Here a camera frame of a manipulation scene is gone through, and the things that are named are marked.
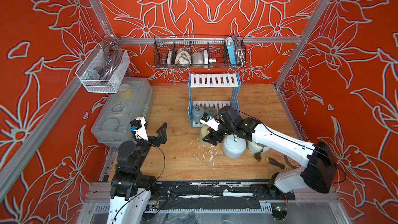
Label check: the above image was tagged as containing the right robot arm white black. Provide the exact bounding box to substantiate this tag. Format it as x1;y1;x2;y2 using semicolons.
200;106;338;194

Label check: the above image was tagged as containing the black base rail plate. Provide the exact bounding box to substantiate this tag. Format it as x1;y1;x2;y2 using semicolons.
149;179;295;212

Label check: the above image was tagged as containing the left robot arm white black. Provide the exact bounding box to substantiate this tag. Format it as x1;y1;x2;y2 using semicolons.
107;120;167;224

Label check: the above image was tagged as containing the black wire wall basket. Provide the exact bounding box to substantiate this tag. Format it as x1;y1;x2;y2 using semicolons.
153;35;247;68

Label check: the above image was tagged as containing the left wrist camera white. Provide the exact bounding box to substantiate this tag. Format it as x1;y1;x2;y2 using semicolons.
130;117;148;141

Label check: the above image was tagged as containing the small yellow-green tea canister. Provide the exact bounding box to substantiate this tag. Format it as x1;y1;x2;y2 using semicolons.
199;125;210;146

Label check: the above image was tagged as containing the clear plastic storage box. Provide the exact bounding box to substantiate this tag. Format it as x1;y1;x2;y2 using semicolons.
91;77;153;147

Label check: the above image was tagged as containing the beige cloth in basket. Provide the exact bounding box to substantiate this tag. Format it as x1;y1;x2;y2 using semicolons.
174;49;192;66

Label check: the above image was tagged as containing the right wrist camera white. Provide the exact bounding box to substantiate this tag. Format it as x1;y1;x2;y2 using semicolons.
200;113;220;131

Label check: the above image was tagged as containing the small green tea canister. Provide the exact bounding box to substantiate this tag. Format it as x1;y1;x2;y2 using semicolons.
205;107;218;118

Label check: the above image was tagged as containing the yellow black screwdriver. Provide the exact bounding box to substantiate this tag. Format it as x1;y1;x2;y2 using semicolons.
265;157;291;171

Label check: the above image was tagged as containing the tape roll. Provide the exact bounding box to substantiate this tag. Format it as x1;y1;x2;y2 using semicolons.
284;155;300;169

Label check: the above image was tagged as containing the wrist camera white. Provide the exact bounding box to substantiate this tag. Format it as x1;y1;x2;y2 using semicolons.
130;117;148;141
200;113;220;131

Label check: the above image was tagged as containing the small blue tea canister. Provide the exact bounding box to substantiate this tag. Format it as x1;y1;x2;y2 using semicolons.
191;106;205;123

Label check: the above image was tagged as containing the clear mesh wall basket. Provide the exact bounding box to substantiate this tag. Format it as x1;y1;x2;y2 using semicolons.
75;45;130;94

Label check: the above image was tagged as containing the blue white slatted shelf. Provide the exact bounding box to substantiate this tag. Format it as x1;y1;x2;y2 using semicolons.
188;73;241;128

